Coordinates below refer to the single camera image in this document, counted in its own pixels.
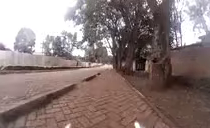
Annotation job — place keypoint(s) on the dark gate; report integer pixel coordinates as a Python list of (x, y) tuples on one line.
[(140, 64)]

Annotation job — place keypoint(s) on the red brick path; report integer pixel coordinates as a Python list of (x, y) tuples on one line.
[(103, 103)]

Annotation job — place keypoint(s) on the row of large trees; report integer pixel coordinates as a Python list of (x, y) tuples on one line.
[(133, 30)]

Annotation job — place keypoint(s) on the cluster of distant trees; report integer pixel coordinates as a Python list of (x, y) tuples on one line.
[(59, 45)]

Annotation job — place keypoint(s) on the grey concrete kerb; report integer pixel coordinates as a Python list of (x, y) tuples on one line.
[(43, 97)]

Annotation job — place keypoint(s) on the robot's own part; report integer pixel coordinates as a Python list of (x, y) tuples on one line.
[(68, 126)]

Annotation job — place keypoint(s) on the grey asphalt road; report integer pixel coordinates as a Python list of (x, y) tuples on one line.
[(29, 81)]

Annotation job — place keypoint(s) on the round dark tree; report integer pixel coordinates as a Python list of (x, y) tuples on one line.
[(25, 40)]

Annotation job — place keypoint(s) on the bare dirt verge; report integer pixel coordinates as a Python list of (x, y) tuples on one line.
[(183, 103)]

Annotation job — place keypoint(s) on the long pale boundary wall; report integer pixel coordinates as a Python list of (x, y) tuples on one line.
[(26, 60)]

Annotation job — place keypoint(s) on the reddish brick wall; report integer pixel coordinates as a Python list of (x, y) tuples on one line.
[(193, 61)]

